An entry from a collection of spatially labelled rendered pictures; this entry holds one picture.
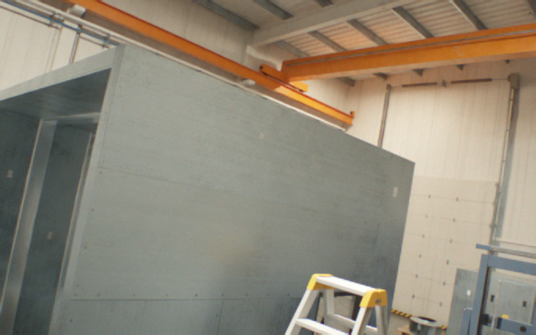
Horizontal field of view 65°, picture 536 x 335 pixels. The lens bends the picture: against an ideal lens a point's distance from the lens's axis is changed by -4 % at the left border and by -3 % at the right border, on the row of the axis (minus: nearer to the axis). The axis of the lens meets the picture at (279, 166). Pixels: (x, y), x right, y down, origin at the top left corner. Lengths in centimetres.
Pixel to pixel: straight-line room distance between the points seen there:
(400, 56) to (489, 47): 216
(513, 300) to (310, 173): 633
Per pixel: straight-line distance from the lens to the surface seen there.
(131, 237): 205
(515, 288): 855
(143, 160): 203
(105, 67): 217
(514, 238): 1315
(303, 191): 269
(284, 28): 1249
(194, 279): 228
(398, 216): 363
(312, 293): 227
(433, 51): 1077
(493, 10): 1203
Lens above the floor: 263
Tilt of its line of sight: 5 degrees up
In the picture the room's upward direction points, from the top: 11 degrees clockwise
